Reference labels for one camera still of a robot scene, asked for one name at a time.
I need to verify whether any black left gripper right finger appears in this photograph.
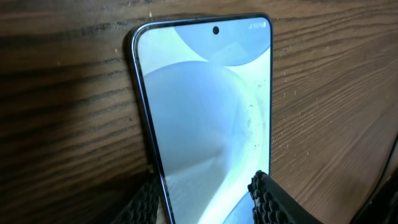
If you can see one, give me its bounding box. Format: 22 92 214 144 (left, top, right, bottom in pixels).
248 170 322 224

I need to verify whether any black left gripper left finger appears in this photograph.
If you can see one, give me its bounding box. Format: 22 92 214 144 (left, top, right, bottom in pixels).
110 170 160 224

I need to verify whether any Samsung Galaxy smartphone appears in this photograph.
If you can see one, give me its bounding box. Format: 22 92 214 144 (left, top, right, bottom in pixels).
128 12 273 223

